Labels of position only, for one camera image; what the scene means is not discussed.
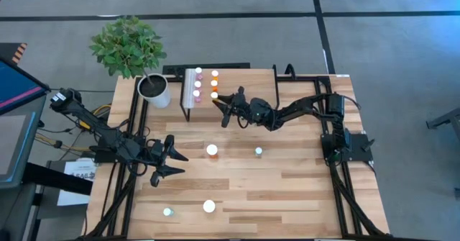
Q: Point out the teal medicine bottle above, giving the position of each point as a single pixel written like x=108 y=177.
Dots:
x=258 y=151
x=167 y=212

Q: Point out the white round plant pot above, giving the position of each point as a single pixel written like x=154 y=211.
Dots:
x=163 y=99

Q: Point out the black aluminium table frame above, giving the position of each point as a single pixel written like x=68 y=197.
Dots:
x=341 y=198
x=125 y=198

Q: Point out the blue screen monitor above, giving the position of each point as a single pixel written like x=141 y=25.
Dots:
x=18 y=86

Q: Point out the grey metal furniture leg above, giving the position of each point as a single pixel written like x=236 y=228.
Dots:
x=443 y=120

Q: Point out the large orange medicine bottle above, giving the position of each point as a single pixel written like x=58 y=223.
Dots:
x=209 y=206
x=212 y=150

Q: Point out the white paper sheet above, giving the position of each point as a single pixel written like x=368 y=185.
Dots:
x=77 y=190

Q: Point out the black orange striped panel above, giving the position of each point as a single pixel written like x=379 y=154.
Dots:
x=10 y=52

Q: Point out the white ribbed plastic panel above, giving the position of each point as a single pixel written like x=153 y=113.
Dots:
x=188 y=90

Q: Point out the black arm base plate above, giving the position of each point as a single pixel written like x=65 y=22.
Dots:
x=359 y=151
x=98 y=157

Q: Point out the small orange medicine bottle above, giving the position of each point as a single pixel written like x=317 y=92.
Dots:
x=214 y=95
x=214 y=83
x=215 y=73

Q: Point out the wooden shelf with black frame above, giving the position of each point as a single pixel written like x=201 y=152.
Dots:
x=244 y=86

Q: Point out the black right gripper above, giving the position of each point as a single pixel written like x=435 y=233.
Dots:
x=255 y=113

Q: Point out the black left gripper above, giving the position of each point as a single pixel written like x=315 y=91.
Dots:
x=161 y=154

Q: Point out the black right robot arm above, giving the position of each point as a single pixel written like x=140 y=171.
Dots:
x=305 y=106

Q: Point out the green leafy plant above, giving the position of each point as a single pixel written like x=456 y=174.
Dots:
x=125 y=46

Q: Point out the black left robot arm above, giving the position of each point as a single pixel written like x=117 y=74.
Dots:
x=93 y=126

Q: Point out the black aluminium crossbar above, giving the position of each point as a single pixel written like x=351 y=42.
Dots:
x=172 y=69

